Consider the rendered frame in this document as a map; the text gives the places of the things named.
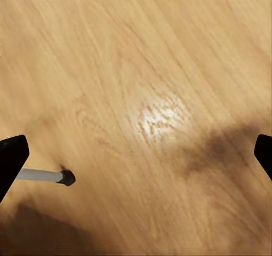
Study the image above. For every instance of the camera tripod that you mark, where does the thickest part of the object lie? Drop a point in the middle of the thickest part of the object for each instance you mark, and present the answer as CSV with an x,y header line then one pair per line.
x,y
65,177

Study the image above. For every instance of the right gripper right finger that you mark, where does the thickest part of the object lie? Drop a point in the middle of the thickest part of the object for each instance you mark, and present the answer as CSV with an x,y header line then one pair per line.
x,y
263,153

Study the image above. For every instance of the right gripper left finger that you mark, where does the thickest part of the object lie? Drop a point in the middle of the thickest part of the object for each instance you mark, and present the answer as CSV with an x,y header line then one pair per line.
x,y
13,154

